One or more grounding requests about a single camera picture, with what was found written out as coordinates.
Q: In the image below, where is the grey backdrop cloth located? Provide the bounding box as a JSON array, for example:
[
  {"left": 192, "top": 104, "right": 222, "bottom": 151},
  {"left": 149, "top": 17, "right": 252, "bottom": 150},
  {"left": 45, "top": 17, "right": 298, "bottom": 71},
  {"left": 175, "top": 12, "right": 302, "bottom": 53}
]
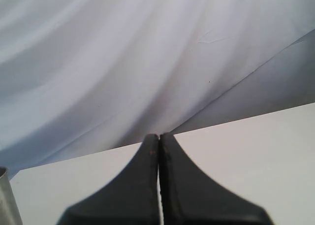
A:
[{"left": 0, "top": 0, "right": 315, "bottom": 177}]

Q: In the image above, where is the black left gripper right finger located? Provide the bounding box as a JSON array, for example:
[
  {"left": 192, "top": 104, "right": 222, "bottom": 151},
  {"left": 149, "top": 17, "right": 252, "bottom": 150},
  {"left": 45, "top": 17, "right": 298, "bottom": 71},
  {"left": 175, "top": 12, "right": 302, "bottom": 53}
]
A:
[{"left": 159, "top": 133, "right": 272, "bottom": 225}]

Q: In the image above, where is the silver metal tube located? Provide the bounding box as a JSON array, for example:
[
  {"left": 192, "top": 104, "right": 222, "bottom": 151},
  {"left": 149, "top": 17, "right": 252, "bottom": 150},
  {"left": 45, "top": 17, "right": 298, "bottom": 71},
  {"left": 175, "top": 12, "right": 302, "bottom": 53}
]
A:
[{"left": 0, "top": 166, "right": 23, "bottom": 225}]

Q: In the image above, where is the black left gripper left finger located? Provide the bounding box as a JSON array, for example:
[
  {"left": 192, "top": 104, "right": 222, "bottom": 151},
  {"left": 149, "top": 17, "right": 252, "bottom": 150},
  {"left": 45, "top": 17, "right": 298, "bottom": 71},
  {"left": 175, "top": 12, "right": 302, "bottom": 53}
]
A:
[{"left": 58, "top": 134, "right": 160, "bottom": 225}]

